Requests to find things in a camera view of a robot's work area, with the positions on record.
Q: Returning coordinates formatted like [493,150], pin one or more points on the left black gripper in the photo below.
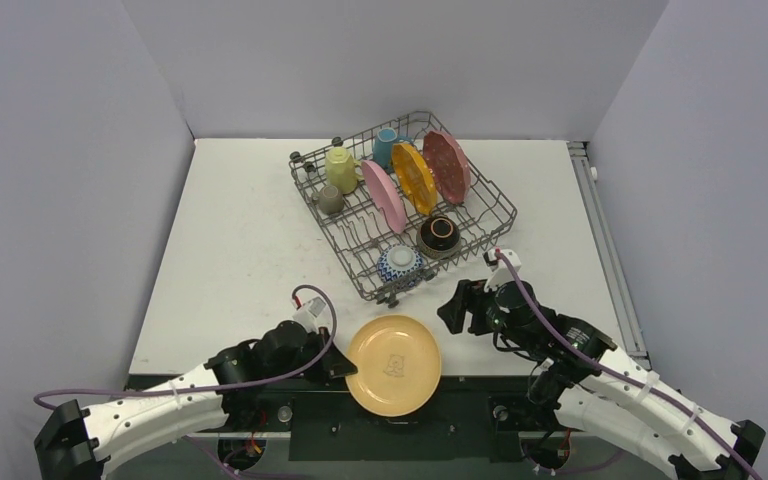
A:
[332,365]

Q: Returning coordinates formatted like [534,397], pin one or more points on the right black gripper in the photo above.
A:
[466,305]

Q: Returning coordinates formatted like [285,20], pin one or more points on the pale yellow bear plate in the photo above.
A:
[399,366]

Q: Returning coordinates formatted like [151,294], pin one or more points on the red patterned bowl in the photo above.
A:
[401,264]

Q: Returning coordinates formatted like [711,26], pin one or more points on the black patterned bowl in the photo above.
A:
[438,237]

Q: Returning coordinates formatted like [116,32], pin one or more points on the grey wire dish rack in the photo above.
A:
[359,234]

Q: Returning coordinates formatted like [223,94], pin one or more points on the pink dotted plate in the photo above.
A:
[449,165]

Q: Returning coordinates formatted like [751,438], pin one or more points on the small grey cup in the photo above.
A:
[329,200]

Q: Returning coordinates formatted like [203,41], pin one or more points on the pale yellow mug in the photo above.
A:
[341,170]

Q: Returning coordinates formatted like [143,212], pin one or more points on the blue floral mug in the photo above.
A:
[384,141]

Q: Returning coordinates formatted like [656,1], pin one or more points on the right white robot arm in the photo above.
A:
[587,382]

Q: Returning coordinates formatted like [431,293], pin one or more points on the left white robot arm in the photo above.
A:
[89,442]

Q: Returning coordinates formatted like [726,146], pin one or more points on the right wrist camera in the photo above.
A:
[502,264]

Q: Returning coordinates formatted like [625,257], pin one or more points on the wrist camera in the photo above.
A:
[312,315]
[502,264]

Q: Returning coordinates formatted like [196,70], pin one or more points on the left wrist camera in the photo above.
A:
[312,315]

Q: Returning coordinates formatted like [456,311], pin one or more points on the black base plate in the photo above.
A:
[466,417]

